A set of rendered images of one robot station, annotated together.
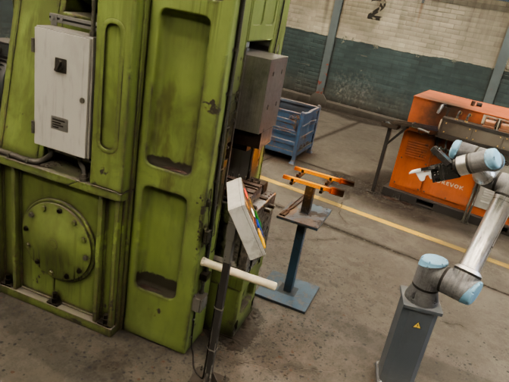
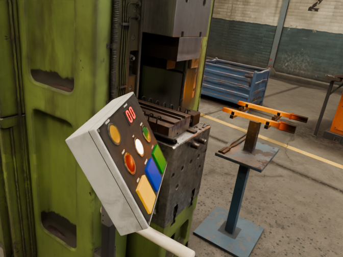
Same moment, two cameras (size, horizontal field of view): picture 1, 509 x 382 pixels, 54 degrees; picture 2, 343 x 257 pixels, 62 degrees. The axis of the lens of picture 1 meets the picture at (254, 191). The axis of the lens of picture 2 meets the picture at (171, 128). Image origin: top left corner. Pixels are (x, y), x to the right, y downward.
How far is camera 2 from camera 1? 1.66 m
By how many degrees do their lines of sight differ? 12
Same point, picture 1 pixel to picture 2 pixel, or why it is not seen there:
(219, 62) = not seen: outside the picture
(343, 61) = (288, 43)
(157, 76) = not seen: outside the picture
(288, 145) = (244, 98)
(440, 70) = not seen: outside the picture
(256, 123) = (169, 21)
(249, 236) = (113, 193)
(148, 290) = (53, 234)
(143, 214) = (39, 145)
